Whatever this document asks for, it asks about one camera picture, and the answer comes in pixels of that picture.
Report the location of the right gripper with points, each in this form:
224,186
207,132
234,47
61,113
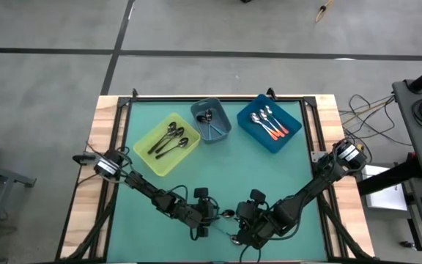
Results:
258,195

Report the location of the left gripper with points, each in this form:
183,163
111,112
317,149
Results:
200,193

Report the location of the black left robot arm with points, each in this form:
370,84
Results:
141,181

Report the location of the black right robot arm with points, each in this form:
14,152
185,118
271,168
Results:
306,194

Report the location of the teal table mat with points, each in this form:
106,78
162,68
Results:
214,172

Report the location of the yellow translucent plastic bin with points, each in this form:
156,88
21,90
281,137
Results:
167,166

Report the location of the grey metal mounting plate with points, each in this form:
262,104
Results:
317,156

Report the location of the grey plastic bin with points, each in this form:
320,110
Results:
196,110

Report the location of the blue plastic bin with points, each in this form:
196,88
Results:
286,115

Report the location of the small yellow box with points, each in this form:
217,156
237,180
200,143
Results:
357,147

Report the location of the white box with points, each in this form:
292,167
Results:
387,198

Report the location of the black stand beam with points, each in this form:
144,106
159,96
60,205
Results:
383,179

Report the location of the black floor plug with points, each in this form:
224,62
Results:
407,244

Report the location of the grey side table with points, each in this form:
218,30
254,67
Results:
403,110

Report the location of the grey metal table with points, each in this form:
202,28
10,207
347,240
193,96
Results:
6,174

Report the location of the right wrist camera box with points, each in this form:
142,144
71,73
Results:
245,210

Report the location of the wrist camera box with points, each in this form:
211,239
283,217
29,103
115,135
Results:
245,210
196,212

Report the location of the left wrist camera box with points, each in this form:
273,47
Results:
196,212

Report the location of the black metal table frame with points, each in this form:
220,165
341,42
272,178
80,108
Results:
124,101

